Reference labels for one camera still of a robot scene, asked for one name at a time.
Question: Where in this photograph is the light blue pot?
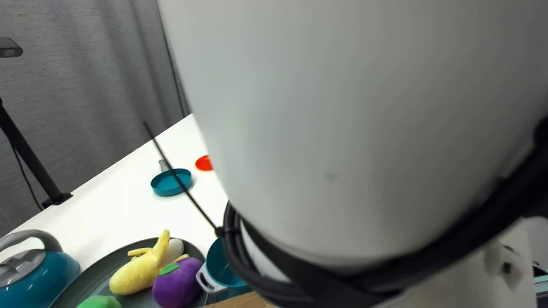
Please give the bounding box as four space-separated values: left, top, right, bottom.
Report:
195 236 252 296

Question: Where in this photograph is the orange flat plate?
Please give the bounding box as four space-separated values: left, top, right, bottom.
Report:
193 152 216 173

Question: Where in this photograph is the teal frying pan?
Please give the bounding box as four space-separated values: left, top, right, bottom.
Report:
149 159 195 199

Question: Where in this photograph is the white plush vegetable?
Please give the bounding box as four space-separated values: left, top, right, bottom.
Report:
161 236 187 265

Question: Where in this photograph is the purple plush eggplant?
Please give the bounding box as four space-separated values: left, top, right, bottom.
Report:
151 253 205 308

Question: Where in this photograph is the yellow plush vegetable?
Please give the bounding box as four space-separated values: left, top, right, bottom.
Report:
108 228 173 298

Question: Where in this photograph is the dark round tray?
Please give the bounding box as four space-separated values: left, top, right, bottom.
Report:
50 236 209 308

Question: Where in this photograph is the green plush vegetable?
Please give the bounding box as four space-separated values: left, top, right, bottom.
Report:
75 293 123 308

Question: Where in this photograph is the teal kettle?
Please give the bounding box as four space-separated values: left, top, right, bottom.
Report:
0 228 82 308

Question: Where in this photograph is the black camera tripod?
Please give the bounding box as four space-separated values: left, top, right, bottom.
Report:
0 96 74 211

